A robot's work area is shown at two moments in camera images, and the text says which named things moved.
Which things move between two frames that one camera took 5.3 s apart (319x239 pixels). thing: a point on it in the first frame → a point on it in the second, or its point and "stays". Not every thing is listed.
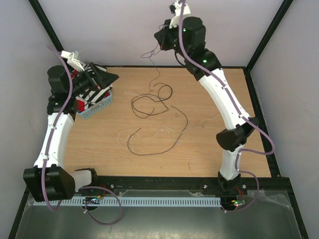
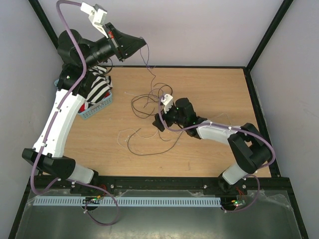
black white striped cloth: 93,94 stays
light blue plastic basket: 86,113 stays
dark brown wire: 167,150 stays
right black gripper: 164,35 → 158,123
